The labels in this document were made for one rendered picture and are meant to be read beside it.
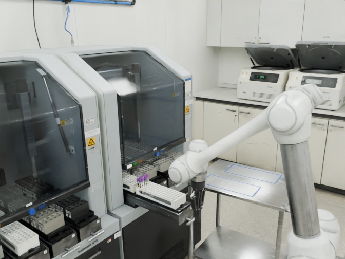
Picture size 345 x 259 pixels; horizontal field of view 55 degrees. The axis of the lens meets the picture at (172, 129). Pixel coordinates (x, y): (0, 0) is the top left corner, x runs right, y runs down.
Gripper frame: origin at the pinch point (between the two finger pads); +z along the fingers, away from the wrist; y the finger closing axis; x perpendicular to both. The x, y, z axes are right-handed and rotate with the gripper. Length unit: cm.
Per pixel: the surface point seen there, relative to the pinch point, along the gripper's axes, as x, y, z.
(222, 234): -17, -59, 52
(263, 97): -63, -229, -15
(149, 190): -30.2, 4.3, -5.8
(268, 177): 14, -61, -2
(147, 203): -29.6, 7.0, 0.7
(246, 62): -117, -291, -46
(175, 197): -13.5, 1.8, -6.1
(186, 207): -7.9, -1.0, -0.4
